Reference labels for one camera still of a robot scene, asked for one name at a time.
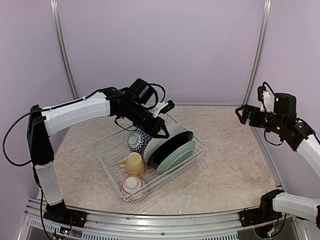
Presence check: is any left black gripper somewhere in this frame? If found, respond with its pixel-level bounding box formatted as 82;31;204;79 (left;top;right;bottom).
122;101;171;139

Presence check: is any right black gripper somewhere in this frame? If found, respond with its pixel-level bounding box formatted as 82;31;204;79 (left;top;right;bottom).
236;104;286;135

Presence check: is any red teal floral plate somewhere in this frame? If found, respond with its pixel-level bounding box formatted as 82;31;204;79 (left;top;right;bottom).
142;123;185;164

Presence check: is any black plate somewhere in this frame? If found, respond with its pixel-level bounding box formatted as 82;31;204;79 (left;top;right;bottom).
147;131;194;168

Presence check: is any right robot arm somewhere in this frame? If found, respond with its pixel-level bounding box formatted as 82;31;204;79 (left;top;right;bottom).
235;82;320;227

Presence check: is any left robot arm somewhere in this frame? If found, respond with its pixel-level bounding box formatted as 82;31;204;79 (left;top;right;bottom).
18;78;175;223

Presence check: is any blue white patterned bowl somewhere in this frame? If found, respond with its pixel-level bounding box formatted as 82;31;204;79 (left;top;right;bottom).
127;129;152;155

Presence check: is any light teal plate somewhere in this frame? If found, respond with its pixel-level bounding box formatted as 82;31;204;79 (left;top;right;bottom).
155;140;196;175

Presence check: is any yellow mug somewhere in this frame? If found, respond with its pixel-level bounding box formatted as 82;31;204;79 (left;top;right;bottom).
118;152;145;177

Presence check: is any white bowl red rim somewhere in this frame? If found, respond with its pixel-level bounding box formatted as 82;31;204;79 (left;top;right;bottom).
120;175;148;202

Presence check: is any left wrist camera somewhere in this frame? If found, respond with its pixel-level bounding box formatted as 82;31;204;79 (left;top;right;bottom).
149;100;175;118

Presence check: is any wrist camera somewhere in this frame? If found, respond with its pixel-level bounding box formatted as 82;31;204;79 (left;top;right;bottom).
149;100;175;118
257;85;272;112

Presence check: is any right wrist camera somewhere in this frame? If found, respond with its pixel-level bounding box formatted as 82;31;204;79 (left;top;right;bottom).
257;85;272;112

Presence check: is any white wire dish rack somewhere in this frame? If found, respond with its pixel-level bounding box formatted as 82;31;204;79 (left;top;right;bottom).
92;130;206;204

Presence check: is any right aluminium frame post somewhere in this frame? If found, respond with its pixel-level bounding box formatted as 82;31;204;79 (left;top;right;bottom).
242;0;272;105

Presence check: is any aluminium front rail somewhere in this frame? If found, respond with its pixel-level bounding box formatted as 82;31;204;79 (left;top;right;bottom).
24;197;307;240

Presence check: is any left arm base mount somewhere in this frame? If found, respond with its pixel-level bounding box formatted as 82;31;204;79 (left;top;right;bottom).
43;201;88;228

